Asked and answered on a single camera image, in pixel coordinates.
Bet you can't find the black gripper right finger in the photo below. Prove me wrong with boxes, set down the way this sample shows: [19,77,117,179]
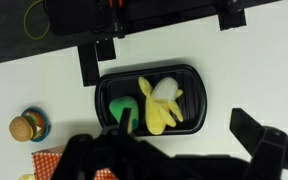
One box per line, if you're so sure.
[229,107,288,180]

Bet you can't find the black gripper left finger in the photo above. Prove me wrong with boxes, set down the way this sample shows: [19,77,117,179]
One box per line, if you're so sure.
[50,107,172,180]

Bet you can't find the yellow banana plush toy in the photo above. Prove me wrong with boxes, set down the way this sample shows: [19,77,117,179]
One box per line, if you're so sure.
[137,76,185,136]

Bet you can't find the green plush toy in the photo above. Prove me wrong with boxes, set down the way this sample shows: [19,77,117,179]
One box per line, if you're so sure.
[108,95,140,132]

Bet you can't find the teal toy plate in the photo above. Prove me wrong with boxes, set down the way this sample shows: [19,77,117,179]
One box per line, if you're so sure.
[20,106,52,144]

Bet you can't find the pale yellow toy food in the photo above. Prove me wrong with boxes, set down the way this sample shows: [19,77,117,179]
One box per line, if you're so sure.
[17,173,36,180]

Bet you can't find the toy hamburger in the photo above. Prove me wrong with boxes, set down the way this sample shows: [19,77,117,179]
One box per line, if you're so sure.
[8,115,39,143]

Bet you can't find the black plastic tray basket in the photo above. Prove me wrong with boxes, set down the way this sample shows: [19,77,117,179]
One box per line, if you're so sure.
[94,64,208,136]

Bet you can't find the red checkered paper box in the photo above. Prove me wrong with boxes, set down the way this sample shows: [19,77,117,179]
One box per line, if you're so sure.
[31,145,119,180]

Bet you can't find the black table clamp bracket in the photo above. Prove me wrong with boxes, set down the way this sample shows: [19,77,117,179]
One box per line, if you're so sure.
[216,6,248,32]
[76,38,117,88]

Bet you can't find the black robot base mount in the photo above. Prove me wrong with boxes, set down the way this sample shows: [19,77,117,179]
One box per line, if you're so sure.
[45,0,225,38]

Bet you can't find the yellow-green cable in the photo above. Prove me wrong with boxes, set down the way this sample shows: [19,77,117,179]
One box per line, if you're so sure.
[23,0,51,41]

